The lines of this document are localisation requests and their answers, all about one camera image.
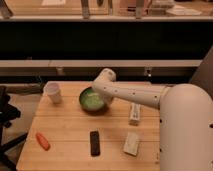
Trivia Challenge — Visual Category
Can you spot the orange carrot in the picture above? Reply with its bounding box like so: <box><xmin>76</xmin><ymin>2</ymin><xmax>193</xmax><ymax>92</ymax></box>
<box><xmin>36</xmin><ymin>133</ymin><xmax>50</xmax><ymax>151</ymax></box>

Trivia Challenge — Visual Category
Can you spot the white tube bottle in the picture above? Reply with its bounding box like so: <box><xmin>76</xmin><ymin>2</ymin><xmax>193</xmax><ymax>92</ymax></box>
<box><xmin>129</xmin><ymin>103</ymin><xmax>141</xmax><ymax>126</ymax></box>

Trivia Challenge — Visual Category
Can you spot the white sponge block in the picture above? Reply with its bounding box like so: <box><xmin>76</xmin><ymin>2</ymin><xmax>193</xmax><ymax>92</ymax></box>
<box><xmin>123</xmin><ymin>132</ymin><xmax>140</xmax><ymax>156</ymax></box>

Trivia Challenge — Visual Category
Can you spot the wooden table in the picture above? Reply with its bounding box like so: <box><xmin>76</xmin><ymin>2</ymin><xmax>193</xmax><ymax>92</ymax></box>
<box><xmin>17</xmin><ymin>82</ymin><xmax>160</xmax><ymax>171</ymax></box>

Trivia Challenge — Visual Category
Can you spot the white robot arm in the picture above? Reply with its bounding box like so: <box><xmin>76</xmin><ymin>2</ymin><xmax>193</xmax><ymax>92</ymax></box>
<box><xmin>92</xmin><ymin>68</ymin><xmax>213</xmax><ymax>171</ymax></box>

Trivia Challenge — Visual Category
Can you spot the white paper cup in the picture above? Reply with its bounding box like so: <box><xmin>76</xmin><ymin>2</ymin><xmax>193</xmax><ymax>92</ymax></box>
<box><xmin>44</xmin><ymin>82</ymin><xmax>62</xmax><ymax>104</ymax></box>

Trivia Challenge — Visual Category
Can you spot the black remote control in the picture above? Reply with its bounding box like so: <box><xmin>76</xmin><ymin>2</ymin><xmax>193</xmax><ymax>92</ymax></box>
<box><xmin>90</xmin><ymin>131</ymin><xmax>100</xmax><ymax>156</ymax></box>

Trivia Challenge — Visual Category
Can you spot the black office chair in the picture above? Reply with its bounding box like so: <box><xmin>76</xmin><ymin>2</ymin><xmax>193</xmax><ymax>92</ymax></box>
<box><xmin>0</xmin><ymin>86</ymin><xmax>27</xmax><ymax>171</ymax></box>

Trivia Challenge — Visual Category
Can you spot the green ceramic bowl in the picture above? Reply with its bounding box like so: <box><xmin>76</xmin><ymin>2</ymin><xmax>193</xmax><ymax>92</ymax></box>
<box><xmin>79</xmin><ymin>87</ymin><xmax>107</xmax><ymax>112</ymax></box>

